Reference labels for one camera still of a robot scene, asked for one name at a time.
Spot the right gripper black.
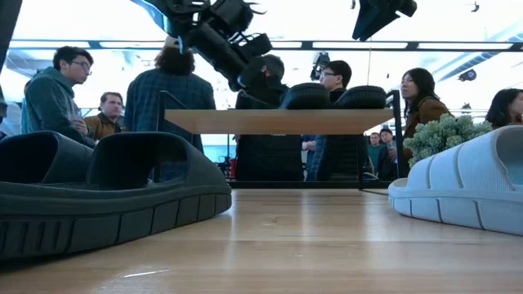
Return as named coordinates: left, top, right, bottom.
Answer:
left=351, top=0, right=418, bottom=42

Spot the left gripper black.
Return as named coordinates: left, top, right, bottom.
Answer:
left=178, top=23, right=267, bottom=91

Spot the black rubber slide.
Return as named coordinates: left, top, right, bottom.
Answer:
left=334, top=85, right=387, bottom=110
left=280, top=82, right=331, bottom=110

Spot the dark green rubber slide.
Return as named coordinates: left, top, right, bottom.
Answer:
left=0, top=130, right=96, bottom=185
left=0, top=131, right=233, bottom=261

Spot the light grey rubber slide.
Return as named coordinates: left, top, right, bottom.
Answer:
left=387, top=124, right=523, bottom=238

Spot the black ceiling beam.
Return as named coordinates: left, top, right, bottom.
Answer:
left=7, top=39, right=523, bottom=53

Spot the potted green succulent plant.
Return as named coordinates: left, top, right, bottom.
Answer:
left=402, top=114, right=494, bottom=169

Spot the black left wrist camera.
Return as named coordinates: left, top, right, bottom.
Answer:
left=233, top=32, right=274, bottom=63

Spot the wooden shelf with black frame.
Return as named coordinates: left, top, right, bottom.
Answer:
left=156, top=89, right=406, bottom=197

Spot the black video camera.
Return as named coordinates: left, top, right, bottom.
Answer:
left=309, top=51, right=332, bottom=82

